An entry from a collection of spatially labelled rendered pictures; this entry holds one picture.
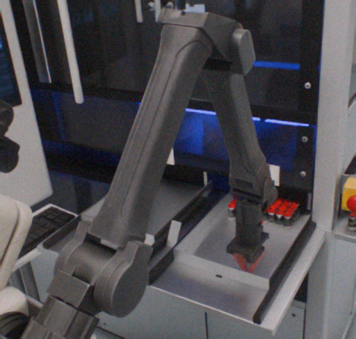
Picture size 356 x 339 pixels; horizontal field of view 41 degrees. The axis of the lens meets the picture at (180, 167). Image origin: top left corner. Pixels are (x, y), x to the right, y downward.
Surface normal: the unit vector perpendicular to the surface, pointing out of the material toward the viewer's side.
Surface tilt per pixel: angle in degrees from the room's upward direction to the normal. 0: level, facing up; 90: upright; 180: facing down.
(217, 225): 0
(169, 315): 90
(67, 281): 37
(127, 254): 51
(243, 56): 94
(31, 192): 90
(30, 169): 90
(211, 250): 0
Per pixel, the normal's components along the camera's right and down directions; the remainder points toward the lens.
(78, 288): -0.34, -0.45
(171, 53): -0.43, -0.24
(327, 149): -0.51, 0.42
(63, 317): -0.03, -0.33
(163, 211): -0.07, -0.89
